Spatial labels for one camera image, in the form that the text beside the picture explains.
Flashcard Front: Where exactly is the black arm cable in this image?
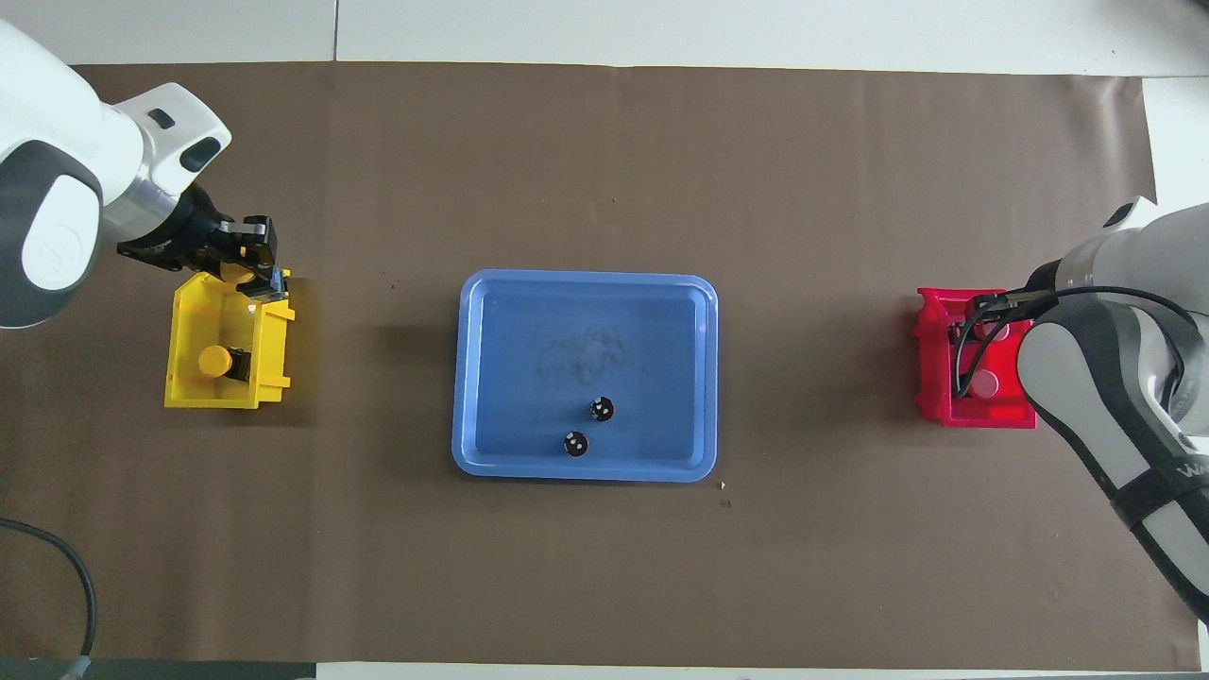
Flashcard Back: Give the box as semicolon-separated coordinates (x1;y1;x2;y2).
954;286;1186;398
0;518;97;673

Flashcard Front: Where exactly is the red plastic bin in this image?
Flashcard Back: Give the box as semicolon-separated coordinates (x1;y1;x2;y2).
912;287;1037;430

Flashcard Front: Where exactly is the brown paper mat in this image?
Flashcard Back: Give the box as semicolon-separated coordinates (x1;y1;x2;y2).
0;61;1202;673

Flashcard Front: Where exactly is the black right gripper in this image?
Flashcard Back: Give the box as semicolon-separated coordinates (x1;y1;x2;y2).
971;261;1064;315

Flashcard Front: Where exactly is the yellow plastic bin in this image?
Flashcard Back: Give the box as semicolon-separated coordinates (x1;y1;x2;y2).
164;268;296;410

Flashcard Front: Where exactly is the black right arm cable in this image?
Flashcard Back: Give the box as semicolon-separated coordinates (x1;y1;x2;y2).
954;286;1186;398

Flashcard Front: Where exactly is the blue plastic tray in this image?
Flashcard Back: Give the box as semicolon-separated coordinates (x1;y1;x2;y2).
451;269;719;484

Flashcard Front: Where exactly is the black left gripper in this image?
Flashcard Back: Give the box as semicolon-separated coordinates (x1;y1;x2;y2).
118;187;277;275

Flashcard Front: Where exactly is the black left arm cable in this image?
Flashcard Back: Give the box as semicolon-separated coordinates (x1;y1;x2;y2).
0;518;97;673

